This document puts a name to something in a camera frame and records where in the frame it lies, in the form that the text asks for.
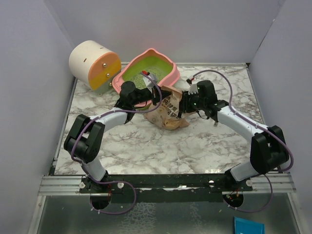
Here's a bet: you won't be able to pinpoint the pink green litter box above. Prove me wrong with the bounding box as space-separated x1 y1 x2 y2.
112 48 180 93

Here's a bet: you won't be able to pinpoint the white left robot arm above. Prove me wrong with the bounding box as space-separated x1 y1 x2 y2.
63 81 164 193

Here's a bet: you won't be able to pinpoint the aluminium frame rail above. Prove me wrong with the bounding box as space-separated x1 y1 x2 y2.
39 175 81 196

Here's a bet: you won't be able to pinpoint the blue card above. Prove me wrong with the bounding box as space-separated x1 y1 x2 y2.
234 217 265 234

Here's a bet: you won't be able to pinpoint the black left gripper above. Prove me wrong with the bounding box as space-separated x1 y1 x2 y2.
131 84 172 106

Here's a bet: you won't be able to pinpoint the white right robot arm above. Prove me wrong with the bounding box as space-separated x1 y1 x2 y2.
179 80 290 191

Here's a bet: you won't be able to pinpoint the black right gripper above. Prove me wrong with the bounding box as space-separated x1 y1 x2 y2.
176 91 206 114

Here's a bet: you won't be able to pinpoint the cream orange cylindrical cat house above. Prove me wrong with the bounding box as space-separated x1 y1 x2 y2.
69 40 121 94

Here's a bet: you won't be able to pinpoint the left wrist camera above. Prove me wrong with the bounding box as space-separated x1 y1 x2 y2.
141 71 157 89

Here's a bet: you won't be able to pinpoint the cat litter bag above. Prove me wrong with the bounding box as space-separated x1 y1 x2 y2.
144 86 190 130

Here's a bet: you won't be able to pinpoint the green litter pellets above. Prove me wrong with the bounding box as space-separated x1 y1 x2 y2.
128 65 166 88

